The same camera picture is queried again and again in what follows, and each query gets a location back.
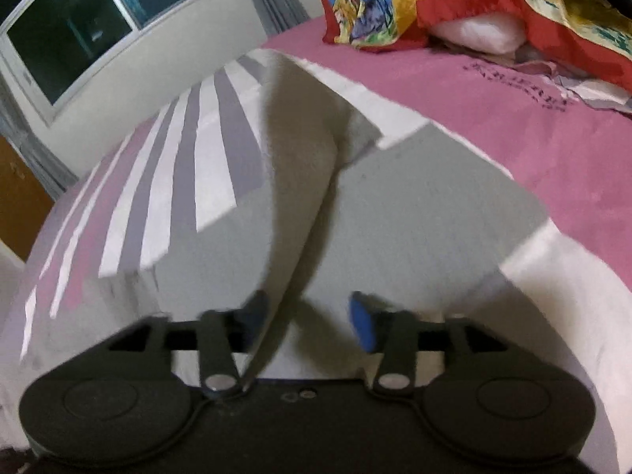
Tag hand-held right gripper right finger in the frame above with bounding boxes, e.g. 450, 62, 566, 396
348, 291, 514, 399

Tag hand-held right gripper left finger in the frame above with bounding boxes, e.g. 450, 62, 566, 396
105, 290, 271, 401

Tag grey pants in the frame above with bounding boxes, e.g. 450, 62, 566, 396
96, 49, 551, 387

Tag pink striped bedsheet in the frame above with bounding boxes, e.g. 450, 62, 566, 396
0, 15, 632, 474

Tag brown wooden door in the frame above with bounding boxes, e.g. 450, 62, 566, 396
0, 134, 56, 263

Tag white pillow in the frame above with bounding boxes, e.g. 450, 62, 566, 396
433, 14, 529, 56

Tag colourful printed blanket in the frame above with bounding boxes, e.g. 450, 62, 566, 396
316, 0, 632, 94

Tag pale crumpled cloth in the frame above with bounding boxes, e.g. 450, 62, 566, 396
511, 43, 632, 117

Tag aluminium sliding window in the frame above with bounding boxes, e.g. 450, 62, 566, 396
0, 0, 244, 125

